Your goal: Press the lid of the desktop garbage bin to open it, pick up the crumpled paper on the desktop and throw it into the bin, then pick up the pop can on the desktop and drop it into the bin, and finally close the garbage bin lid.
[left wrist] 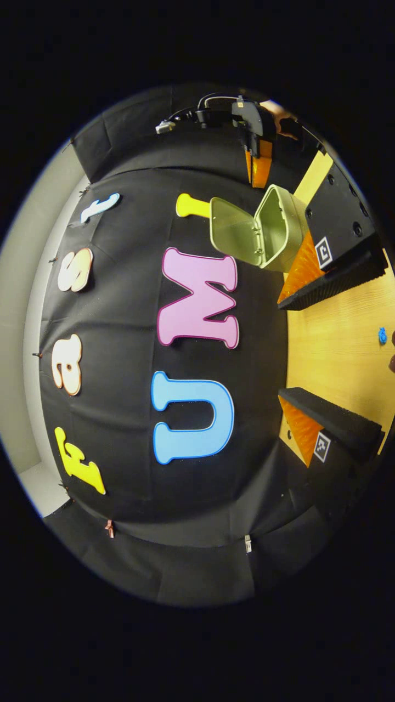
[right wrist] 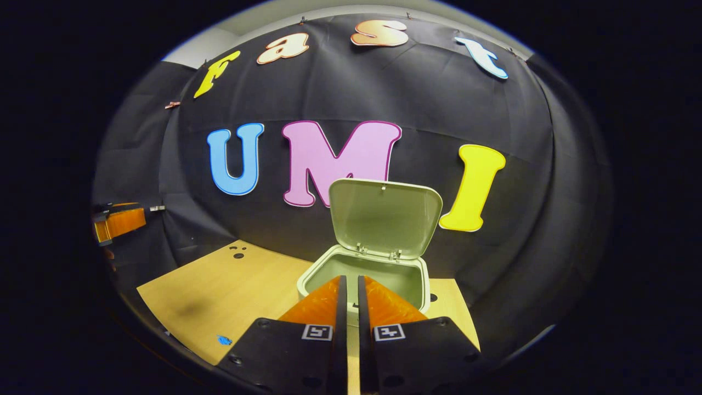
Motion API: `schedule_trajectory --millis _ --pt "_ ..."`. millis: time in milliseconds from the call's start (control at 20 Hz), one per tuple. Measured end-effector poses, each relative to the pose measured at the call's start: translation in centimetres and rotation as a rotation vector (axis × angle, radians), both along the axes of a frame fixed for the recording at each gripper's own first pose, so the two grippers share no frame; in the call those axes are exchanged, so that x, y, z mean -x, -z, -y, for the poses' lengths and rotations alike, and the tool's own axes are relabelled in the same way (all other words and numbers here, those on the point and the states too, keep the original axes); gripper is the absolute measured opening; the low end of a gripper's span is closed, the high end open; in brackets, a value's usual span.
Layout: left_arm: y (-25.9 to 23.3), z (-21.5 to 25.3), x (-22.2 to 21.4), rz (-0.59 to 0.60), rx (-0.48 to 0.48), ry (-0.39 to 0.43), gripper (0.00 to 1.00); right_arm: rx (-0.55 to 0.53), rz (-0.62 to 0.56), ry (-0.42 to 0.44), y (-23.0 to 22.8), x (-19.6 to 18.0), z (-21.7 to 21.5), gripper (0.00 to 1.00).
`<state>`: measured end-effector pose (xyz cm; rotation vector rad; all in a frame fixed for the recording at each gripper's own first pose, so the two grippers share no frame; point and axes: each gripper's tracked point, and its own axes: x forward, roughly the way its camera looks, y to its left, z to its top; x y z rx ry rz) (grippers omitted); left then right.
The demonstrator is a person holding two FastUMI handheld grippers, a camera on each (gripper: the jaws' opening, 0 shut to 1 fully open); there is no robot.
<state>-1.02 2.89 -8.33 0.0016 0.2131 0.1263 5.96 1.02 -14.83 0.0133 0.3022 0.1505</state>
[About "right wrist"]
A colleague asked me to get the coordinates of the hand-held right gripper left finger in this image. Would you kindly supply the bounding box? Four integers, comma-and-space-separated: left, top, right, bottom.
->
217, 275, 349, 395

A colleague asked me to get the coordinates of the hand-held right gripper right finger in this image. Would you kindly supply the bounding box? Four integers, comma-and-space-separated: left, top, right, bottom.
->
358, 275, 482, 395

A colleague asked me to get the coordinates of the green desktop garbage bin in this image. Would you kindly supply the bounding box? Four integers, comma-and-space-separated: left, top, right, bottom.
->
297, 178, 444, 324

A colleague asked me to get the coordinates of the wooden desktop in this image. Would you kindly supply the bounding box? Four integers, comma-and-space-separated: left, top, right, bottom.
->
136, 240, 482, 395

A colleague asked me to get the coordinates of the black backdrop cloth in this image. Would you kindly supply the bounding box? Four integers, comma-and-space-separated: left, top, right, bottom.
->
90, 14, 615, 363

